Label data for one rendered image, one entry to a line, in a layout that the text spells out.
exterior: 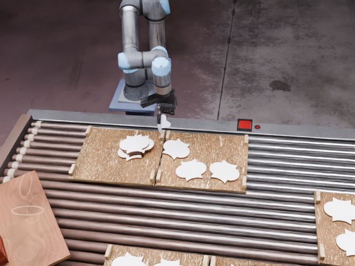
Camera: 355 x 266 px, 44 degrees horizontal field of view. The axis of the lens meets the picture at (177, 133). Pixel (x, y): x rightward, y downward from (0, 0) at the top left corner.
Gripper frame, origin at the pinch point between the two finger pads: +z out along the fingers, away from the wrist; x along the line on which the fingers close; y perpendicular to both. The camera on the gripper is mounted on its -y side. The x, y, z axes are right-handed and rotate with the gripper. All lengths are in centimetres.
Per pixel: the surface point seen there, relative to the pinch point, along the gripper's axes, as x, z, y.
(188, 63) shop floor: 201, 109, -17
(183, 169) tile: -15.8, 13.8, 11.6
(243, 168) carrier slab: -12.0, 14.6, 39.4
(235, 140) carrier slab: 6.4, 14.7, 34.8
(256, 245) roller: -51, 17, 46
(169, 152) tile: -5.6, 13.9, 3.5
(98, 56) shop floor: 209, 110, -110
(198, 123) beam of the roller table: 19.5, 17.0, 14.8
